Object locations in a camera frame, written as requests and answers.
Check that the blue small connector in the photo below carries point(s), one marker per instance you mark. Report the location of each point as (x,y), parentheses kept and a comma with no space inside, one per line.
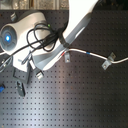
(1,88)

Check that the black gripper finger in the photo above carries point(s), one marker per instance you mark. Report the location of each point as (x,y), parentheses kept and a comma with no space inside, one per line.
(20,82)

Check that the grey cable clip right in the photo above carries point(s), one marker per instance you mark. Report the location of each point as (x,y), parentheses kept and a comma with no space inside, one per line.
(108,61)

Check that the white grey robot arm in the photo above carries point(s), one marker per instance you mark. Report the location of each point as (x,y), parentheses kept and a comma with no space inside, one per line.
(58,41)

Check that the grey cable clip middle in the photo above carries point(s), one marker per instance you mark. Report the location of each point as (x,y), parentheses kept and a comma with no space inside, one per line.
(67,57)

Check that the grey cable clip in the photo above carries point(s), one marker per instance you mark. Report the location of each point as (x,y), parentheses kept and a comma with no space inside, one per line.
(108,61)
(67,57)

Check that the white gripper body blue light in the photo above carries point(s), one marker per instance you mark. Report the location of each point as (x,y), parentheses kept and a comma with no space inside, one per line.
(19,39)

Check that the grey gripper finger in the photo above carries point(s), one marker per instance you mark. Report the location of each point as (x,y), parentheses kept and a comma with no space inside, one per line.
(39,73)

